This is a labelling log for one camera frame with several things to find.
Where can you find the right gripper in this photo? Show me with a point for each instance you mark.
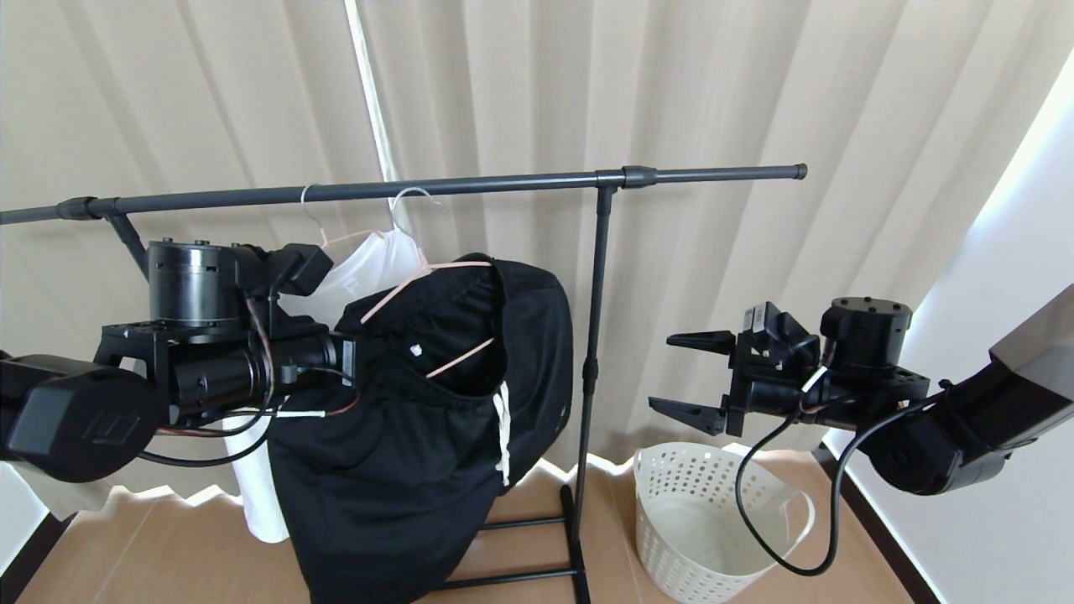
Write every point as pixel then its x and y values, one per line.
pixel 780 398

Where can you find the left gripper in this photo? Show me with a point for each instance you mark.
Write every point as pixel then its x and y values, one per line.
pixel 235 373

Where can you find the white printed t-shirt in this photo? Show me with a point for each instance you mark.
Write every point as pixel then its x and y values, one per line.
pixel 361 268

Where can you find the pink clothes hanger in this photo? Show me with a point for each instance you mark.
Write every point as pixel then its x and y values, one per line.
pixel 319 226
pixel 394 294

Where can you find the black garment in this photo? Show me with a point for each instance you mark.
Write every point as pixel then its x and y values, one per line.
pixel 403 486

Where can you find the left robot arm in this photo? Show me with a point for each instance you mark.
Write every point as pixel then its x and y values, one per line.
pixel 84 419

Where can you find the white laundry basket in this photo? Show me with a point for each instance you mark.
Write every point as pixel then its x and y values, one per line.
pixel 696 537

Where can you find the black clothes rack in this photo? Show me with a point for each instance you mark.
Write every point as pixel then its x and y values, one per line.
pixel 503 180

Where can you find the beige curtain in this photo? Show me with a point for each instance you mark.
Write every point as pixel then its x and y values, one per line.
pixel 755 84

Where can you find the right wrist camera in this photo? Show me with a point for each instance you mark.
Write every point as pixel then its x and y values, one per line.
pixel 772 331

